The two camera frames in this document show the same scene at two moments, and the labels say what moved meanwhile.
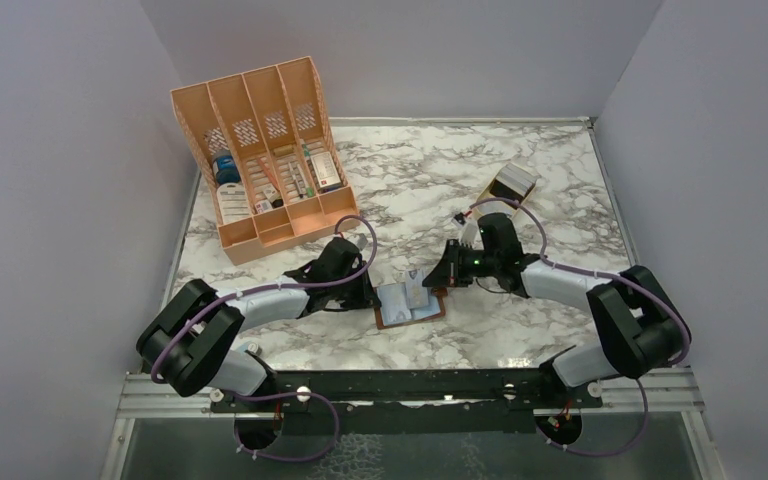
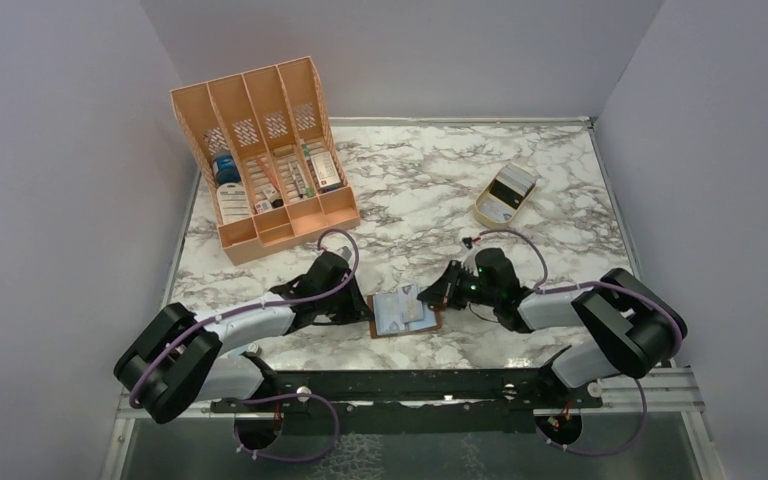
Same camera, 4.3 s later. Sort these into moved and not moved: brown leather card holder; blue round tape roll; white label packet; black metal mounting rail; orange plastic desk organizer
Moved: brown leather card holder
Not moved: orange plastic desk organizer; black metal mounting rail; blue round tape roll; white label packet
